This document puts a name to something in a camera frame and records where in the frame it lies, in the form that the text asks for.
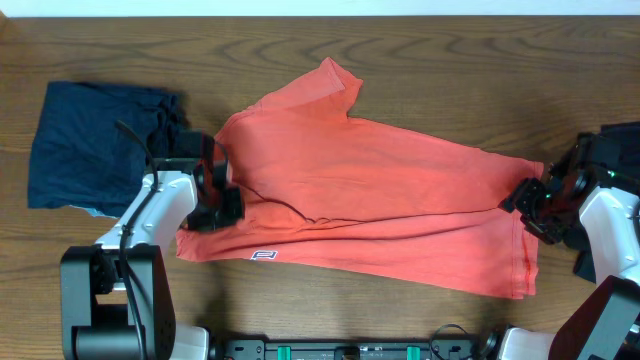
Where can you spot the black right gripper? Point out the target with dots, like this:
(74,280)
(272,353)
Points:
(530,198)

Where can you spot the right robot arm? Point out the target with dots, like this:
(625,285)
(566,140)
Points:
(606,325)

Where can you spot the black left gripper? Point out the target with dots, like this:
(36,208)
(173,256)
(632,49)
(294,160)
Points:
(220,208)

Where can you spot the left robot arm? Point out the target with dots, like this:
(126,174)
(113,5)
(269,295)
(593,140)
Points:
(115,298)

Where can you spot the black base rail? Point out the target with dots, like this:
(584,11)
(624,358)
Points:
(447,348)

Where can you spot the coral red t-shirt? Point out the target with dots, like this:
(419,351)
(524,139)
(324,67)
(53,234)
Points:
(326,189)

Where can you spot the black garment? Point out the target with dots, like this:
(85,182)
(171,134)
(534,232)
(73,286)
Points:
(610,212)

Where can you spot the folded navy blue garment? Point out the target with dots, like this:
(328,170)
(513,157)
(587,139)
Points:
(91,144)

